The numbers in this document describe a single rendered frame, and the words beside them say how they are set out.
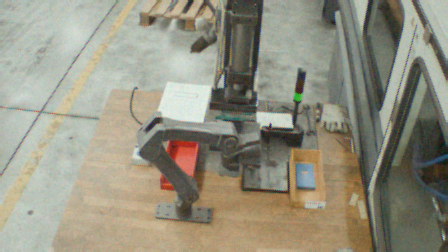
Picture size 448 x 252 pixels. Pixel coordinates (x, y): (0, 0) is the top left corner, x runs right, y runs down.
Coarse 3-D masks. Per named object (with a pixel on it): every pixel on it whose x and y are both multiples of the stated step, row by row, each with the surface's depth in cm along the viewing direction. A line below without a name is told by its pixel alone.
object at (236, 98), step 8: (224, 88) 198; (232, 88) 191; (240, 88) 190; (248, 88) 191; (216, 96) 193; (224, 96) 193; (232, 96) 187; (240, 96) 187; (248, 96) 187; (256, 96) 195; (216, 104) 191; (224, 104) 191; (232, 104) 190; (240, 104) 190; (248, 104) 191; (256, 104) 191; (248, 112) 192; (256, 112) 192
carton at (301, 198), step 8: (296, 152) 199; (304, 152) 199; (312, 152) 199; (320, 152) 198; (296, 160) 202; (304, 160) 202; (312, 160) 202; (320, 160) 195; (320, 168) 193; (320, 176) 192; (296, 184) 192; (320, 184) 190; (296, 192) 189; (304, 192) 189; (312, 192) 189; (320, 192) 188; (296, 200) 185; (304, 200) 186; (312, 200) 186; (320, 200) 186; (320, 208) 184
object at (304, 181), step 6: (300, 168) 199; (306, 168) 199; (312, 168) 199; (300, 174) 196; (306, 174) 196; (312, 174) 196; (300, 180) 194; (306, 180) 194; (312, 180) 194; (300, 186) 188; (306, 186) 188; (312, 186) 189
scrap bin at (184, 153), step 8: (168, 144) 198; (176, 144) 205; (184, 144) 205; (192, 144) 205; (168, 152) 200; (176, 152) 203; (184, 152) 203; (192, 152) 203; (176, 160) 199; (184, 160) 199; (192, 160) 200; (184, 168) 196; (192, 168) 196; (160, 176) 184; (192, 176) 185; (160, 184) 185; (168, 184) 185
